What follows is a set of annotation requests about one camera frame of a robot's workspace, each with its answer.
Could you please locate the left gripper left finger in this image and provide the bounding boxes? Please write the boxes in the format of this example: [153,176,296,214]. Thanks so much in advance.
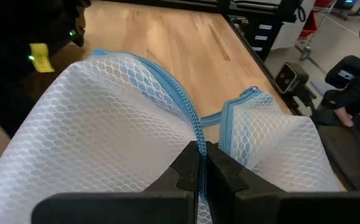
[31,141,204,224]

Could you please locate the white mesh blue-zipper bag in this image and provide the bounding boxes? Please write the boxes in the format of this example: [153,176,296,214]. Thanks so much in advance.
[0,49,340,224]

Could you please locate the person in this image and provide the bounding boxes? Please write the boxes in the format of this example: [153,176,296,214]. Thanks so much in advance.
[310,105,360,191]

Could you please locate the grey table-level camera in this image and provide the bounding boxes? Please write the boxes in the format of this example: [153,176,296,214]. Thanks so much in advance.
[274,61,316,108]

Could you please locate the yellow cable tag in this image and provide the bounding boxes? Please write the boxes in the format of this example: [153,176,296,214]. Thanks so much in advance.
[29,42,56,74]

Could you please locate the person's hand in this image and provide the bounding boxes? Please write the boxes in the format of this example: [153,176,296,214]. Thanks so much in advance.
[334,106,356,128]

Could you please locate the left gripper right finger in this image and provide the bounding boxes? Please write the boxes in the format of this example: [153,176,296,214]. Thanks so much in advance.
[205,141,360,224]

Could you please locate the black drawers with white labels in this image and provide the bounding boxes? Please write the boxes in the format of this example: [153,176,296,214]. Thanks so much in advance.
[229,12,282,62]

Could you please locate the red wheeled cart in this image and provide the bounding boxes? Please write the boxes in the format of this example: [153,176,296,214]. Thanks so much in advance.
[300,0,335,62]

